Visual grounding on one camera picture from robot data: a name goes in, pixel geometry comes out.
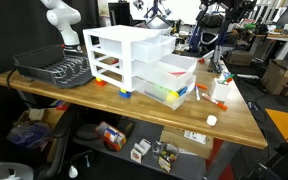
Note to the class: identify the short white plastic drawer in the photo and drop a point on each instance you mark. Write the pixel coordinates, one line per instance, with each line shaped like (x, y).
(147, 50)

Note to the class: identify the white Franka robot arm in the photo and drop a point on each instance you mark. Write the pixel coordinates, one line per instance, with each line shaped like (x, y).
(65, 20)

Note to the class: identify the translucent drawer holding markers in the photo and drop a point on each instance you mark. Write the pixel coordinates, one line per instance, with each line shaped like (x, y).
(157, 91)

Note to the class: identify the green marker in drawer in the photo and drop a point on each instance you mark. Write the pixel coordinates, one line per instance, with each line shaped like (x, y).
(160, 89)

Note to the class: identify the empty translucent white drawer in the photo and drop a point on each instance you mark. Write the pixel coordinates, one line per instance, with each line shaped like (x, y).
(164, 71)

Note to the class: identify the yellow marker in drawer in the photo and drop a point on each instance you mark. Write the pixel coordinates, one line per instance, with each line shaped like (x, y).
(171, 96)

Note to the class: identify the blue marker in drawer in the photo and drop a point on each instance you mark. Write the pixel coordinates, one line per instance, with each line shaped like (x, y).
(183, 90)

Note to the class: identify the blue and yellow toy block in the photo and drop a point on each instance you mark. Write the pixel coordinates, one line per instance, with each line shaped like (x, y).
(124, 93)

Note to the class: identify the red and yellow toy block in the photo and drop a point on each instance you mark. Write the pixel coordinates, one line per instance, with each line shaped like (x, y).
(100, 82)

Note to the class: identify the white marker with blue cap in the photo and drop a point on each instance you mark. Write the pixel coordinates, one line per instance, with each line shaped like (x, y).
(197, 93)

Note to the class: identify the colourful orange toy box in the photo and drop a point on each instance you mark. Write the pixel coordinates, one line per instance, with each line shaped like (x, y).
(111, 135)

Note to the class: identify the plain orange marker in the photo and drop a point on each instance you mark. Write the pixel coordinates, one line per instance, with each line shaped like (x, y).
(201, 86)

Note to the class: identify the small white carton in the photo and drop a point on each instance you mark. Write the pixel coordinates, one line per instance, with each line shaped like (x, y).
(140, 150)

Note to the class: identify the flat labelled cardboard box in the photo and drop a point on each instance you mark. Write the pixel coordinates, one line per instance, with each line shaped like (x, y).
(188, 141)

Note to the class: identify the white marker with orange cap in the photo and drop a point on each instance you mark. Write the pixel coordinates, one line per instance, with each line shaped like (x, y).
(214, 101)

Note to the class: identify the white round cap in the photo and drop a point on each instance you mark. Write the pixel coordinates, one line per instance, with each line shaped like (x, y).
(211, 120)

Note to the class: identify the white square marker cup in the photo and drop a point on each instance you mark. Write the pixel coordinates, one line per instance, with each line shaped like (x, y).
(219, 90)

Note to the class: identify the green marker in cup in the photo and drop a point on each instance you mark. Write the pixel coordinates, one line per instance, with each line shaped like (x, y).
(227, 79)

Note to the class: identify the black office chair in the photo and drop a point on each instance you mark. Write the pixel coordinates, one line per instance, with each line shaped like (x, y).
(62, 140)

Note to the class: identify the gray plastic crate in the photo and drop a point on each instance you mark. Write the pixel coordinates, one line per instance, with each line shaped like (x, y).
(50, 65)

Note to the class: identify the small brown cardboard box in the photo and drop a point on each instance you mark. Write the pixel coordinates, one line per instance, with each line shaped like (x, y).
(239, 57)

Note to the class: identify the blue plastic bag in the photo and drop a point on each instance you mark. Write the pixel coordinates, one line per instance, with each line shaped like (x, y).
(29, 135)

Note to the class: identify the large open cardboard box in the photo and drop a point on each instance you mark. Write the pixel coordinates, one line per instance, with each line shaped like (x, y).
(283, 78)

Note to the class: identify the white lab desk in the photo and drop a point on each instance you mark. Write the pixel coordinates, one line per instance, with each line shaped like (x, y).
(279, 38)

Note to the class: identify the orange floor mat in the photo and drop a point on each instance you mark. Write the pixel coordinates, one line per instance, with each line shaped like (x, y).
(285, 121)

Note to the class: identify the small white cabinet frame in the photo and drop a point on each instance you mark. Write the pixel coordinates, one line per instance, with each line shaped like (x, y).
(110, 35)

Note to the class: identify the black camera stand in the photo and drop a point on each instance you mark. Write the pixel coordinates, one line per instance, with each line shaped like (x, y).
(224, 23)

